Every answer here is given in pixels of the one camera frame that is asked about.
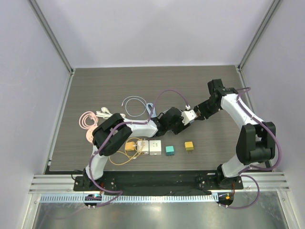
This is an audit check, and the teal plug adapter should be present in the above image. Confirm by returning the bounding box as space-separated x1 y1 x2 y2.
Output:
165 146 175 156

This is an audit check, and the white cube socket plain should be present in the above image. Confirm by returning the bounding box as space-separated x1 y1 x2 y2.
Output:
149 140 162 156

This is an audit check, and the white cube socket tiger sticker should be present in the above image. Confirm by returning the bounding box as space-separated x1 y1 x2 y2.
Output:
137 140 149 155

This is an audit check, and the yellow orange plug adapter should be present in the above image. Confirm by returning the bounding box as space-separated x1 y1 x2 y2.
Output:
124 141 136 151

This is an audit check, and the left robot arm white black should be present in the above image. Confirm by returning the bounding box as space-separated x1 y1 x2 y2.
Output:
82 107 196 191

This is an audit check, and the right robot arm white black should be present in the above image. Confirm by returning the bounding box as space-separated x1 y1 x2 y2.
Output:
194 79 276 189

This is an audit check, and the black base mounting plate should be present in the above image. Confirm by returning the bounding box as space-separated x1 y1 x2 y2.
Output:
73 170 244 197

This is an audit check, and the light blue power cable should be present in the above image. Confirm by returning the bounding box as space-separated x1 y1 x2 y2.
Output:
146 103 158 119

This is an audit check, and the thin light blue USB cable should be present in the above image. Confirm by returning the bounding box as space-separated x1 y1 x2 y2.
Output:
121 95 147 117

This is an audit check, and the yellow thin cable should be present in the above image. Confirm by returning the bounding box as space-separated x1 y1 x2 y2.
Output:
109 136 146 165

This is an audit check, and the white bundled cable with plug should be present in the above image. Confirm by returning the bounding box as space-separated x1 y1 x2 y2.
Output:
96 107 126 119

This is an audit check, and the white slotted cable duct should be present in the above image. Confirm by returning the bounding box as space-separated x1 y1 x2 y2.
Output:
40 193 218 204

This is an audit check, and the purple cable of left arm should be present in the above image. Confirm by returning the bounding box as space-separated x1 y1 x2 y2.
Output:
88 89 190 208

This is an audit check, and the pink coiled power cable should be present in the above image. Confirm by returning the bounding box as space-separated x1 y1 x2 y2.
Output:
79 111 101 131

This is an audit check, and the aluminium frame rail front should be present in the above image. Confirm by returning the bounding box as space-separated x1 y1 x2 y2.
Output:
29 172 290 194

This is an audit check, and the right aluminium frame post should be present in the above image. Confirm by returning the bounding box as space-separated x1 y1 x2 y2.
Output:
236 0 282 72

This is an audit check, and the aluminium frame post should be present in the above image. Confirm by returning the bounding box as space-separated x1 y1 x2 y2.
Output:
236 0 282 72
28 0 73 75

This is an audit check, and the left aluminium frame post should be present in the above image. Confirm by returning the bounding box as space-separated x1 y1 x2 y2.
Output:
28 0 73 75

